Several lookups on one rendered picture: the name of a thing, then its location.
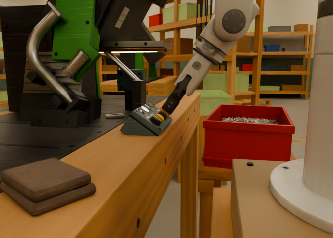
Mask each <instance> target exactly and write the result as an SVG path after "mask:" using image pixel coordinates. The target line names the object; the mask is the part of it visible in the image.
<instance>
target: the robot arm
mask: <svg viewBox="0 0 333 238"><path fill-rule="evenodd" d="M259 11H260V9H259V7H258V5H257V4H256V3H255V2H254V0H215V13H214V15H213V17H212V18H211V19H210V21H209V23H208V24H207V25H206V27H205V28H204V30H203V31H202V33H201V34H200V36H199V37H198V38H197V40H196V41H195V43H194V45H195V46H196V48H193V50H194V51H196V52H195V54H194V55H193V56H192V58H191V59H190V61H189V62H188V64H187V65H186V66H185V68H184V69H183V71H182V72H181V74H180V75H179V77H178V79H177V80H176V82H175V83H174V86H175V87H176V88H175V90H174V91H173V92H172V94H171V95H170V96H169V97H168V99H167V100H166V101H165V103H164V104H163V106H162V109H163V110H164V111H165V112H167V113H168V114H170V115H171V114H172V113H173V112H174V111H175V109H176V108H177V106H178V105H179V104H180V101H181V100H182V98H183V97H184V95H185V94H186V93H187V94H188V95H187V96H191V95H192V94H193V93H194V91H195V90H196V88H197V87H198V86H199V84H200V83H201V81H202V80H203V79H204V77H205V76H206V74H207V73H208V71H209V70H210V68H211V66H212V65H215V66H217V65H218V64H216V62H219V63H220V64H221V63H222V62H223V60H224V59H225V58H226V56H227V55H228V53H229V52H230V51H231V49H232V48H233V47H234V45H235V44H236V43H237V41H238V40H239V39H240V38H242V37H243V36H244V35H245V34H246V33H247V31H248V29H249V27H250V23H251V22H252V21H253V19H254V18H255V17H256V15H257V14H258V13H259ZM269 185H270V191H271V193H272V194H273V196H274V198H275V199H276V200H277V201H278V202H279V203H280V204H281V205H282V206H283V207H284V208H286V209H287V210H288V211H289V212H291V213H292V214H294V215H295V216H297V217H299V218H300V219H302V220H304V221H305V222H307V223H309V224H311V225H313V226H315V227H317V228H319V229H321V230H323V231H326V232H328V233H331V234H333V0H318V12H317V22H316V32H315V44H314V57H313V68H312V79H311V90H310V101H309V112H308V123H307V134H306V145H305V156H304V159H297V160H292V161H288V162H285V163H283V164H280V165H279V166H277V167H275V168H274V169H273V170H272V171H271V174H270V181H269Z"/></svg>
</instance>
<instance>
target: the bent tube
mask: <svg viewBox="0 0 333 238"><path fill-rule="evenodd" d="M47 4H48V5H49V6H50V7H51V11H50V12H49V13H48V14H47V15H46V16H45V17H44V18H43V19H42V20H41V21H40V22H39V23H38V24H37V25H36V26H35V27H34V29H33V30H32V32H31V33H30V35H29V38H28V41H27V46H26V55H27V59H28V62H29V64H30V66H31V68H32V69H33V70H34V72H35V73H36V74H37V75H38V76H39V77H40V78H41V79H42V80H43V81H44V82H45V83H46V84H47V85H48V86H49V87H50V88H51V89H52V90H53V91H54V92H55V93H56V94H57V95H58V96H59V97H60V98H61V99H62V100H63V101H64V102H65V103H66V104H67V105H68V106H69V105H70V103H71V102H72V101H73V100H74V99H75V97H74V96H73V95H72V94H71V93H70V92H69V91H68V89H67V88H66V87H65V86H64V85H63V84H62V83H61V82H60V81H59V80H58V79H57V78H56V77H55V76H54V75H53V74H52V73H51V72H50V71H49V70H48V69H47V68H46V67H45V66H44V65H43V63H42V62H41V61H40V59H39V54H38V47H39V43H40V41H41V39H42V37H43V35H44V34H45V33H46V32H47V31H48V30H49V29H50V28H51V27H52V26H53V25H54V24H55V23H56V22H57V21H58V20H59V19H62V20H64V21H65V22H68V20H67V18H66V17H65V16H64V15H63V14H62V13H61V12H60V10H59V9H58V8H57V7H55V6H54V5H53V4H52V3H50V2H48V3H47Z"/></svg>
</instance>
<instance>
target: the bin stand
mask: <svg viewBox="0 0 333 238"><path fill-rule="evenodd" d="M203 155H204V150H203V154H202V157H203ZM290 160H291V161H292V160H297V159H296V158H295V157H294V155H293V154H292V153H291V157H290ZM231 176H232V169H227V168H218V167H209V166H204V161H202V158H201V162H200V166H199V170H198V192H199V193H200V215H199V238H210V235H211V216H212V197H213V188H214V187H219V188H220V187H221V181H231Z"/></svg>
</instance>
